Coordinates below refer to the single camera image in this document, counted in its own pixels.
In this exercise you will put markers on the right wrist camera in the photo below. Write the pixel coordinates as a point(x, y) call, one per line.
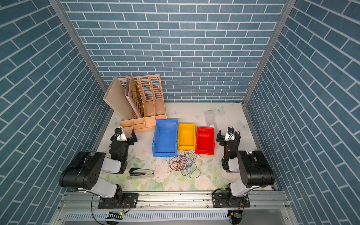
point(230, 134)

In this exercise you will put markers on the pink framed printed board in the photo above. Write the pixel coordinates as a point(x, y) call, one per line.
point(133, 96)

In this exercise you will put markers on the peach desk file organizer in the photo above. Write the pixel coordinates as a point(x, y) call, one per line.
point(150, 88)

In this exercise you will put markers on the yellow plastic bin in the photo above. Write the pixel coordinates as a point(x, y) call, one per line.
point(186, 137)

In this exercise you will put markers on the aluminium mounting rail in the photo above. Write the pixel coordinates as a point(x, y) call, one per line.
point(267, 207)

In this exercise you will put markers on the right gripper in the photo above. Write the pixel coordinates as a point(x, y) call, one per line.
point(228, 142)

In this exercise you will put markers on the black grey stapler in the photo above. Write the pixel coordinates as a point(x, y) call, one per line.
point(138, 173)

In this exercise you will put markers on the small green circuit board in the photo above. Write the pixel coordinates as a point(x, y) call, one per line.
point(235, 215)

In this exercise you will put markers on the blue plastic bin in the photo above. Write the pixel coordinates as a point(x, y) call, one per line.
point(164, 142)

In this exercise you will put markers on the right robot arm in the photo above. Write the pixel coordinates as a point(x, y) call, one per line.
point(253, 167)

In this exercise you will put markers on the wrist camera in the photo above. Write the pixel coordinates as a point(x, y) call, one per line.
point(230, 134)
point(120, 135)

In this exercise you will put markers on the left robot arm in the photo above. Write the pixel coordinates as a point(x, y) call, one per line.
point(83, 172)

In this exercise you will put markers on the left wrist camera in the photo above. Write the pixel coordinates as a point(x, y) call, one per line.
point(120, 135)

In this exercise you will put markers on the red plastic bin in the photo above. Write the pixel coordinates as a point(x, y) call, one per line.
point(205, 140)

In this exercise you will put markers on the beige folder board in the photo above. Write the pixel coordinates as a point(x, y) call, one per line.
point(116, 99)

